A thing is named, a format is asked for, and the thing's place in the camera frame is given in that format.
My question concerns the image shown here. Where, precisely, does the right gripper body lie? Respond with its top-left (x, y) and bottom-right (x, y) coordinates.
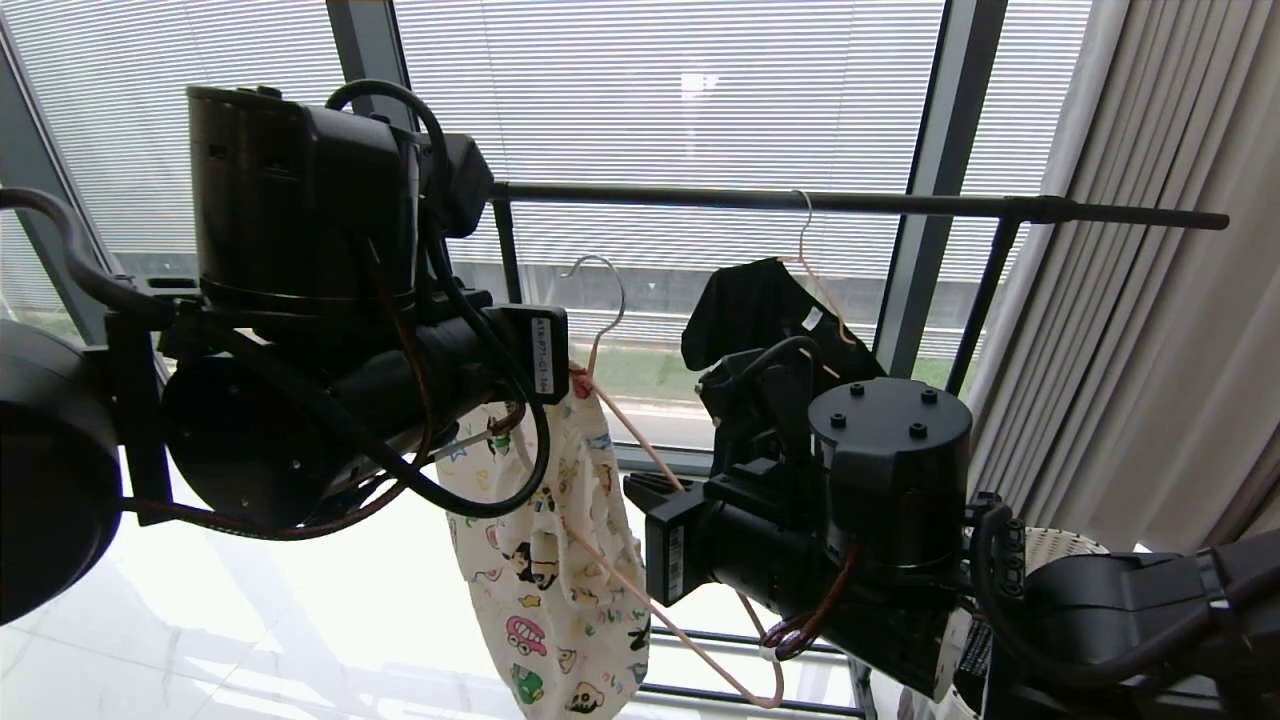
top-left (645, 488), bottom-right (831, 616)

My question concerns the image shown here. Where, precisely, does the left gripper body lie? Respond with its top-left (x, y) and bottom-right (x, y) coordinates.
top-left (410, 305), bottom-right (571, 426)

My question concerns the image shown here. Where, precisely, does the pink clothes hanger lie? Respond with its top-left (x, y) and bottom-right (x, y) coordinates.
top-left (562, 255), bottom-right (788, 711)
top-left (780, 190), bottom-right (859, 351)

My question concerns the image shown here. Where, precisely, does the cream printed garment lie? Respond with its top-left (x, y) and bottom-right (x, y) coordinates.
top-left (435, 385), bottom-right (653, 720)

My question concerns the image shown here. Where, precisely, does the black short-sleeved shirt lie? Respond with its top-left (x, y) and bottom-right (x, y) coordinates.
top-left (682, 258), bottom-right (887, 403)

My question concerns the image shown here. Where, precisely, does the black clothes rack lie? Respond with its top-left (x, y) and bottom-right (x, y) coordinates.
top-left (490, 182), bottom-right (1230, 720)

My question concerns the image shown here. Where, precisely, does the window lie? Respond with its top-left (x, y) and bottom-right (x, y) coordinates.
top-left (0, 0), bottom-right (1096, 473)

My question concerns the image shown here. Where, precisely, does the beige curtain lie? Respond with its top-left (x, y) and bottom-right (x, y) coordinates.
top-left (965, 0), bottom-right (1280, 558)

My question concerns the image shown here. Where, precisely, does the black cable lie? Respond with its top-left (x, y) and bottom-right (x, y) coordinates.
top-left (325, 80), bottom-right (553, 521)
top-left (970, 500), bottom-right (1280, 691)
top-left (0, 187), bottom-right (161, 326)

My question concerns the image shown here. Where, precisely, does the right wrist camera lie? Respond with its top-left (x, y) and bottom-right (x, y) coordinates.
top-left (697, 337), bottom-right (836, 501)

